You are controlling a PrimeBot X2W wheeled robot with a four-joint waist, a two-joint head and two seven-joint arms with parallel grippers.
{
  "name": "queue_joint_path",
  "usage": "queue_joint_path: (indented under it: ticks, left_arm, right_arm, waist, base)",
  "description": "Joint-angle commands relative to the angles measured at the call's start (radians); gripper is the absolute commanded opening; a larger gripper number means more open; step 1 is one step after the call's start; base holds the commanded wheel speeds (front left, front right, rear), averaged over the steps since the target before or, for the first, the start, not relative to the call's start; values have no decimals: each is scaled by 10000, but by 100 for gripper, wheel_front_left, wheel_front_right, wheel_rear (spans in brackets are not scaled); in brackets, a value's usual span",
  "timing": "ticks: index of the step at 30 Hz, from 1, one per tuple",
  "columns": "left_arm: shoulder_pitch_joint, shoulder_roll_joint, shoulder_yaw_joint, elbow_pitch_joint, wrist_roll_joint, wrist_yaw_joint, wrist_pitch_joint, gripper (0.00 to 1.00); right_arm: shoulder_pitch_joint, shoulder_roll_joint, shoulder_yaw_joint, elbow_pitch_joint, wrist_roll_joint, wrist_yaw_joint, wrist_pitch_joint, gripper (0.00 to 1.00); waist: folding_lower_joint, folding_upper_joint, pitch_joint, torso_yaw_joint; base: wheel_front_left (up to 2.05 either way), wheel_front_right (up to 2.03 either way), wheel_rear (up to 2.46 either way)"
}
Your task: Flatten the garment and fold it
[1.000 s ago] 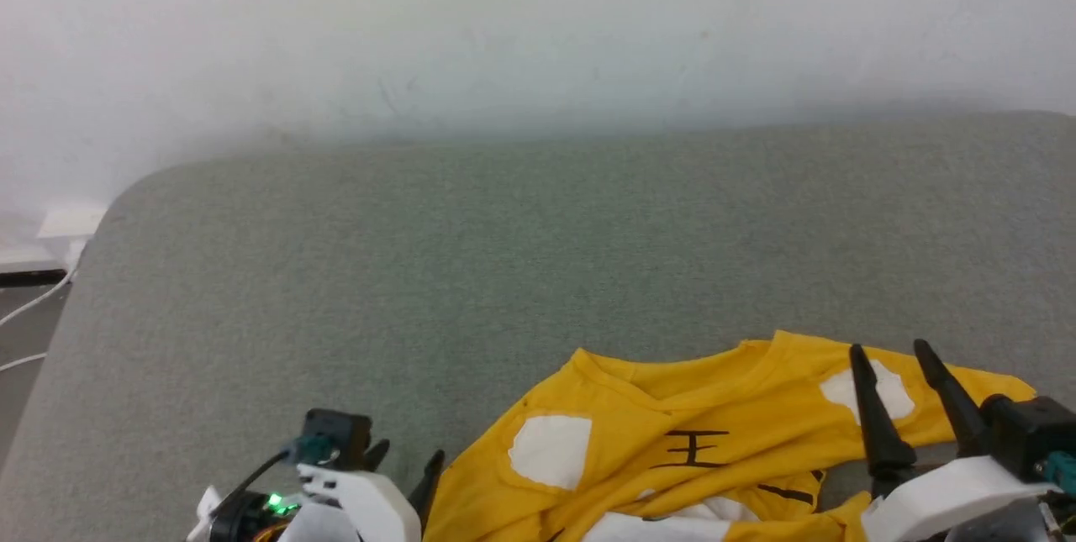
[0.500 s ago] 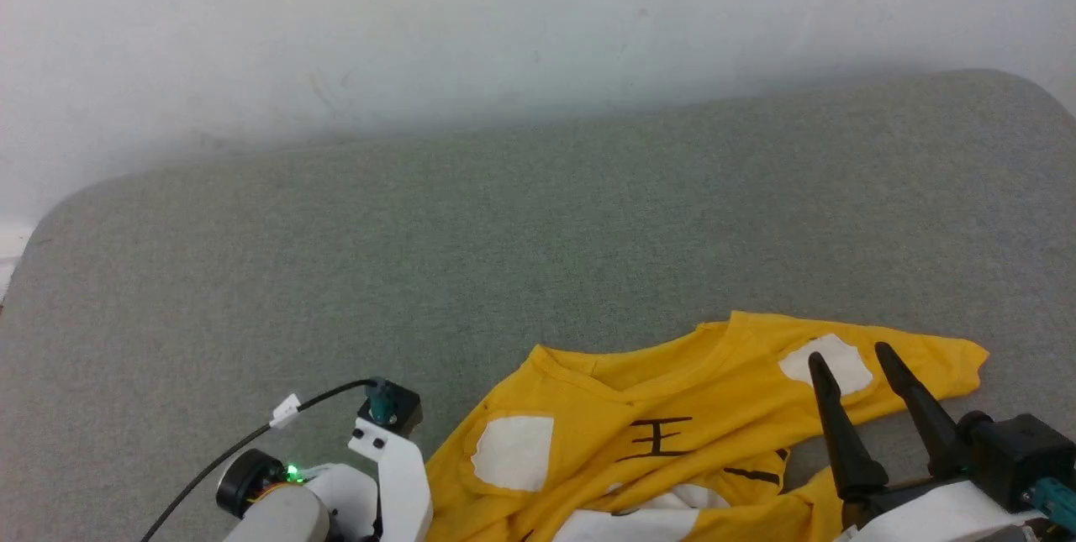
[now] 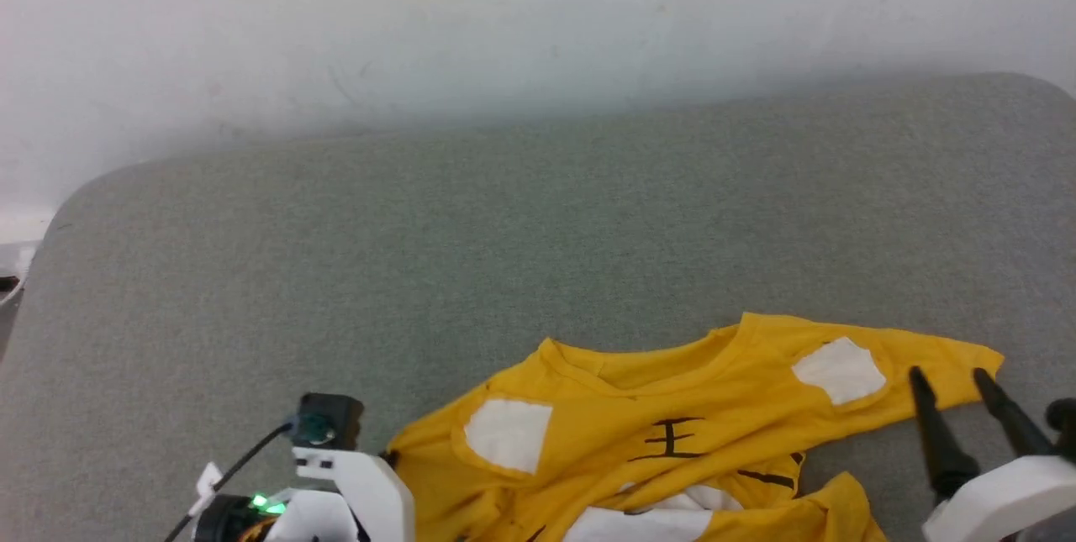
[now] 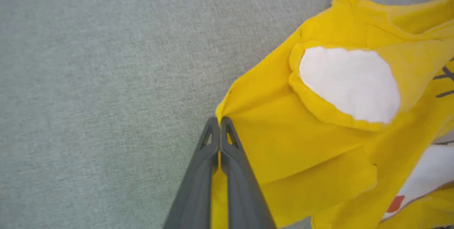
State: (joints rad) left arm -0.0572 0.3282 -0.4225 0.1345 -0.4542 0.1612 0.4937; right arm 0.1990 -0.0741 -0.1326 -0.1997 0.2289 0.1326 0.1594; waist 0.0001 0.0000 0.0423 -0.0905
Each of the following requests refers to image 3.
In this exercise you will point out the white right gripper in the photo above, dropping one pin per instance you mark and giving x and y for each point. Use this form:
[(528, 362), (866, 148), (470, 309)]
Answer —
[(1009, 500)]

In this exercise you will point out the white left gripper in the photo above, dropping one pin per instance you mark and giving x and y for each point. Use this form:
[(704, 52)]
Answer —
[(374, 492)]

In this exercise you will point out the yellow t-shirt with white patches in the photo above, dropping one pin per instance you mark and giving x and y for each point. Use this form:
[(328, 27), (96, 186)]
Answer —
[(723, 407)]

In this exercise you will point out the grey-green fabric sofa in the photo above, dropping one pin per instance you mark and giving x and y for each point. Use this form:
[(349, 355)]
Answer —
[(504, 231)]

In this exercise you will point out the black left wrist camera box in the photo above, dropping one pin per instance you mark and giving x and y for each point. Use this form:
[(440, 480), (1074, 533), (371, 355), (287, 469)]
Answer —
[(336, 416)]

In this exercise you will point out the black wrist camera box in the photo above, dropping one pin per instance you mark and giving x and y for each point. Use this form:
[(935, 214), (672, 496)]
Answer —
[(336, 416), (1063, 424)]

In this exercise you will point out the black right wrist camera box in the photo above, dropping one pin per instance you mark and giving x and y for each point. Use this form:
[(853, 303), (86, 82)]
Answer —
[(1063, 424)]

